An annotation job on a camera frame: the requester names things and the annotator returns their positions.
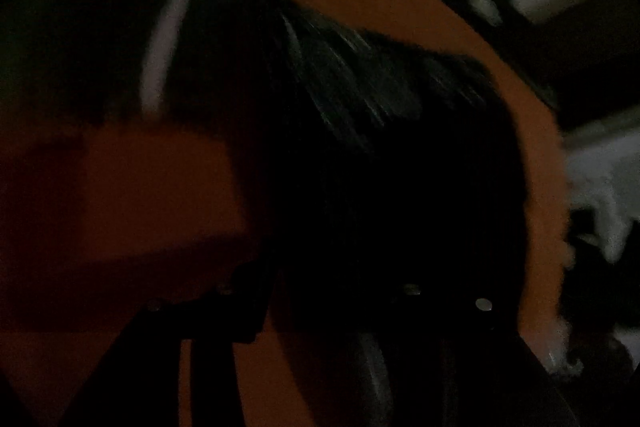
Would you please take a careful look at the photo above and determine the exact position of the brown wooden table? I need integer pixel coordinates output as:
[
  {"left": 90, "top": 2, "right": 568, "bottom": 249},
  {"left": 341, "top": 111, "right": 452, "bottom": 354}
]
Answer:
[{"left": 520, "top": 0, "right": 640, "bottom": 132}]

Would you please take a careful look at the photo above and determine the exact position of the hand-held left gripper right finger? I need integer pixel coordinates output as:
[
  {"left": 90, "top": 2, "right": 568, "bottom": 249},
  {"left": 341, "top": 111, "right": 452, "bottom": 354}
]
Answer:
[{"left": 347, "top": 278, "right": 582, "bottom": 427}]

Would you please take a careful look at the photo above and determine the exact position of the black garment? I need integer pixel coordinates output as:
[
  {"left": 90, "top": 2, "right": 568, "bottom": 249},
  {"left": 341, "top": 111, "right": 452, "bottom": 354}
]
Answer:
[{"left": 190, "top": 0, "right": 531, "bottom": 338}]

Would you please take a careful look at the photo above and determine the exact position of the dark cloth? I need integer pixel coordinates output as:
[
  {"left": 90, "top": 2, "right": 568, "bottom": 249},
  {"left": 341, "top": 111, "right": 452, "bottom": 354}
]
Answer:
[{"left": 560, "top": 207, "right": 640, "bottom": 408}]

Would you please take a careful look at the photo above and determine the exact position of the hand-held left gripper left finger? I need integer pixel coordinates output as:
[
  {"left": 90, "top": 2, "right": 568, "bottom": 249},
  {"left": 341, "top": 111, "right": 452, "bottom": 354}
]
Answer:
[{"left": 60, "top": 256, "right": 275, "bottom": 427}]

